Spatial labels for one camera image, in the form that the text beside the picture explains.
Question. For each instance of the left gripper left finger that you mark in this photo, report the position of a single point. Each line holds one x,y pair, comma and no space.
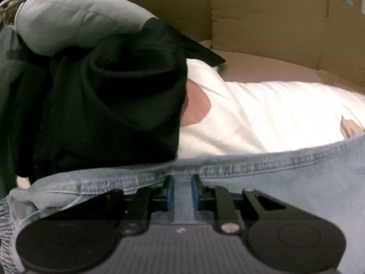
138,208

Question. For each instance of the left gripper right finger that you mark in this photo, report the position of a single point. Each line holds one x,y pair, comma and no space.
224,205

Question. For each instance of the cream bear print duvet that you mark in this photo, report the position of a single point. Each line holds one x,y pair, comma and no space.
225,118

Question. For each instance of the dark grey blanket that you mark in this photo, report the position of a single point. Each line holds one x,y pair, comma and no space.
118,103

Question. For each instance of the brown cardboard sheet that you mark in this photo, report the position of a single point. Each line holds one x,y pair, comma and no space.
262,40

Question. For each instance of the small doll head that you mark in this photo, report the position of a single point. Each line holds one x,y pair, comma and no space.
11,2

